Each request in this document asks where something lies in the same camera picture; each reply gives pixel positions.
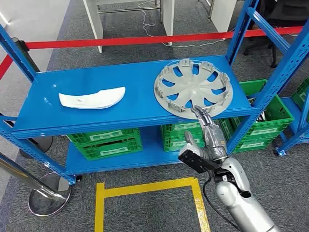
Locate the black-topped stanchion post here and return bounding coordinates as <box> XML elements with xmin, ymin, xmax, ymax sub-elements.
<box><xmin>11</xmin><ymin>37</ymin><xmax>54</xmax><ymax>160</ymax></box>

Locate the green plastic crate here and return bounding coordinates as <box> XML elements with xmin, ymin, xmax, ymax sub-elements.
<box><xmin>292</xmin><ymin>76</ymin><xmax>309</xmax><ymax>111</ymax></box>
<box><xmin>219</xmin><ymin>79</ymin><xmax>295</xmax><ymax>154</ymax></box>
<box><xmin>67</xmin><ymin>128</ymin><xmax>143</xmax><ymax>161</ymax></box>
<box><xmin>161</xmin><ymin>121</ymin><xmax>206</xmax><ymax>153</ymax></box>

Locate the red barrier belt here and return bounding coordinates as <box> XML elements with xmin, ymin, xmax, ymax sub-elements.
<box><xmin>24</xmin><ymin>25</ymin><xmax>304</xmax><ymax>51</ymax></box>
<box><xmin>0</xmin><ymin>54</ymin><xmax>14</xmax><ymax>81</ymax></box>

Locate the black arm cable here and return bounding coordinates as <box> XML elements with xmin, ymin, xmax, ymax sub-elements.
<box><xmin>203</xmin><ymin>177</ymin><xmax>242</xmax><ymax>232</ymax></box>

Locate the grey plastic hubcap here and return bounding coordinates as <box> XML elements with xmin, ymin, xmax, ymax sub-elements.
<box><xmin>154</xmin><ymin>59</ymin><xmax>234</xmax><ymax>120</ymax></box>

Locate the white curved plastic part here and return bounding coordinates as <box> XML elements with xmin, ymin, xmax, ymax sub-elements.
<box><xmin>58</xmin><ymin>86</ymin><xmax>126</xmax><ymax>110</ymax></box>

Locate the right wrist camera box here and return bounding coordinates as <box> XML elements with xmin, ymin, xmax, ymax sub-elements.
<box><xmin>178</xmin><ymin>143</ymin><xmax>219</xmax><ymax>175</ymax></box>

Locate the chrome stanchion post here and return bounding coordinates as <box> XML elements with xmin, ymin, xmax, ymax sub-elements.
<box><xmin>0</xmin><ymin>152</ymin><xmax>72</xmax><ymax>218</ymax></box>

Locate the blue metal shelf rack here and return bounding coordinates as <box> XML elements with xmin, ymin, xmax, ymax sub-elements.
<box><xmin>0</xmin><ymin>0</ymin><xmax>309</xmax><ymax>187</ymax></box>
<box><xmin>276</xmin><ymin>93</ymin><xmax>309</xmax><ymax>158</ymax></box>

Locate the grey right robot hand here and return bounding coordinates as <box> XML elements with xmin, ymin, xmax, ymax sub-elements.
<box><xmin>184</xmin><ymin>105</ymin><xmax>228</xmax><ymax>161</ymax></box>

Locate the white floor cable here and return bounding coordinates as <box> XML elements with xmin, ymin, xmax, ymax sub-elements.
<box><xmin>137</xmin><ymin>0</ymin><xmax>234</xmax><ymax>49</ymax></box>

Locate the black office chair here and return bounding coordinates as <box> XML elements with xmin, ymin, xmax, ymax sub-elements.
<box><xmin>243</xmin><ymin>0</ymin><xmax>309</xmax><ymax>69</ymax></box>

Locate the white desk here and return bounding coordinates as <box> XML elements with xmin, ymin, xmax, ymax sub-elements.
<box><xmin>209</xmin><ymin>0</ymin><xmax>237</xmax><ymax>33</ymax></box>
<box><xmin>83</xmin><ymin>0</ymin><xmax>175</xmax><ymax>54</ymax></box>

